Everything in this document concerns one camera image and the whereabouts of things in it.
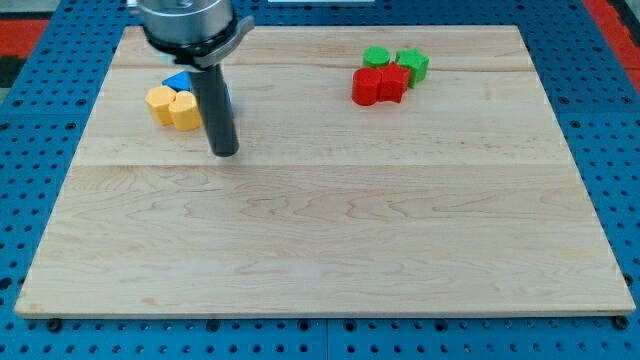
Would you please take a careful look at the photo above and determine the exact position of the yellow hexagon block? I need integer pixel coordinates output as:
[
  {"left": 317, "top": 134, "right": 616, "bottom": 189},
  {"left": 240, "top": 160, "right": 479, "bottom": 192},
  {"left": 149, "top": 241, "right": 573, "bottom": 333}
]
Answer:
[{"left": 145, "top": 85, "right": 177, "bottom": 126}]

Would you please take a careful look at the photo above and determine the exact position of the light wooden board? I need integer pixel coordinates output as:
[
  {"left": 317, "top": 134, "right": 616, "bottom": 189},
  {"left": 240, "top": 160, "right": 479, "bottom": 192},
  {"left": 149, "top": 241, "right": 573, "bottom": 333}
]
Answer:
[{"left": 15, "top": 26, "right": 636, "bottom": 319}]

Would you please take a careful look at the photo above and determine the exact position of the green star block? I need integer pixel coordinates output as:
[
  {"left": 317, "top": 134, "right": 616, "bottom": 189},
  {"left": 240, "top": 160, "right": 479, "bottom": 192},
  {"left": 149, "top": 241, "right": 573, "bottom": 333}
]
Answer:
[{"left": 395, "top": 47, "right": 430, "bottom": 88}]

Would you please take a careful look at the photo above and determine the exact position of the red cylinder block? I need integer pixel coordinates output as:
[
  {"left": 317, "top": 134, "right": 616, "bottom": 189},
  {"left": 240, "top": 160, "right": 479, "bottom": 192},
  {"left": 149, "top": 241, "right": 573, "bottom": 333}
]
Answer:
[{"left": 351, "top": 67, "right": 381, "bottom": 106}]

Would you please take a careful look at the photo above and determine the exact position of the green cylinder block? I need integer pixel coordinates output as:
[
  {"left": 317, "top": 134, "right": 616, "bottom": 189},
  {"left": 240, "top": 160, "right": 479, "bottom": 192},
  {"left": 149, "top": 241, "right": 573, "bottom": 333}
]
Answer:
[{"left": 362, "top": 46, "right": 391, "bottom": 68}]

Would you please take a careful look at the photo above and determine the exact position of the blue triangle block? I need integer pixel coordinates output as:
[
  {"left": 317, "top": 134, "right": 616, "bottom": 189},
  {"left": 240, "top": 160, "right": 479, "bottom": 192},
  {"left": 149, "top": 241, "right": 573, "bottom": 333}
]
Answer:
[{"left": 161, "top": 71, "right": 191, "bottom": 92}]

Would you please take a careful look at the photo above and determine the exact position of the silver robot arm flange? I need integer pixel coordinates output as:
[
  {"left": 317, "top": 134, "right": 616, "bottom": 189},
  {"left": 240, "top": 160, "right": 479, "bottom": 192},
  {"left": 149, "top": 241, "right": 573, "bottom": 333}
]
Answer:
[{"left": 136, "top": 0, "right": 255, "bottom": 72}]

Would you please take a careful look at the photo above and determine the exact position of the red star block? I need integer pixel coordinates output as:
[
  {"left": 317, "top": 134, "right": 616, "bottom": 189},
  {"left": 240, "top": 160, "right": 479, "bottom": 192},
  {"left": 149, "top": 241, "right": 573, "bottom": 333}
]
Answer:
[{"left": 377, "top": 62, "right": 410, "bottom": 103}]

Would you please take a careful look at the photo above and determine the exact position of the yellow heart block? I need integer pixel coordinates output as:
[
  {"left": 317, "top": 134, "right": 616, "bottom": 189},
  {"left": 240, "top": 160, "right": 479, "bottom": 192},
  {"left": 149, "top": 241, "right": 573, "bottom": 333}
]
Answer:
[{"left": 169, "top": 91, "right": 202, "bottom": 131}]

